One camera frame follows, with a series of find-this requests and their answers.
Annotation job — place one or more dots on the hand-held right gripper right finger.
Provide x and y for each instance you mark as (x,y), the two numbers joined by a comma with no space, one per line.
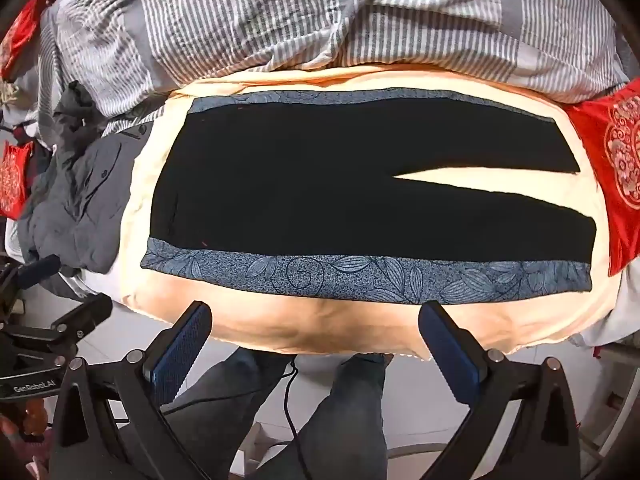
(450,347)

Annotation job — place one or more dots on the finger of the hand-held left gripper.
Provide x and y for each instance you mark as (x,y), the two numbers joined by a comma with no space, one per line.
(85,316)

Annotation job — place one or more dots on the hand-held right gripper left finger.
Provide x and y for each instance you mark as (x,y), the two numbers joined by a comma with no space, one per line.
(181,347)

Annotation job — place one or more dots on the black pants with blue trim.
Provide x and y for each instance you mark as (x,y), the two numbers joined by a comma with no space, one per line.
(350,200)

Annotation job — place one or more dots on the person's left hand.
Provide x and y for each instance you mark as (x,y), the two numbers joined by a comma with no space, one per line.
(22,422)

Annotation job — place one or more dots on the peach orange garment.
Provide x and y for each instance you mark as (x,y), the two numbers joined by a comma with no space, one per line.
(550,325)

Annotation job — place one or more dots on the grey jacket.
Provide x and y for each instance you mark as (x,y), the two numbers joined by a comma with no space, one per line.
(85,200)

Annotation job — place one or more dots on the person's right leg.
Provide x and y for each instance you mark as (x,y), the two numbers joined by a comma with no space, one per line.
(340,410)

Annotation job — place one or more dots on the red patterned cushion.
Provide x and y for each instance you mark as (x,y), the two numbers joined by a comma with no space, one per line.
(12,180)
(20,35)

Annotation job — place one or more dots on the red patterned garment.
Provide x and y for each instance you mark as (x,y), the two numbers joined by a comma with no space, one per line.
(597,170)

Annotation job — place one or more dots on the white ribbed garment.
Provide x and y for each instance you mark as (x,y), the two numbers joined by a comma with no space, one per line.
(250,20)

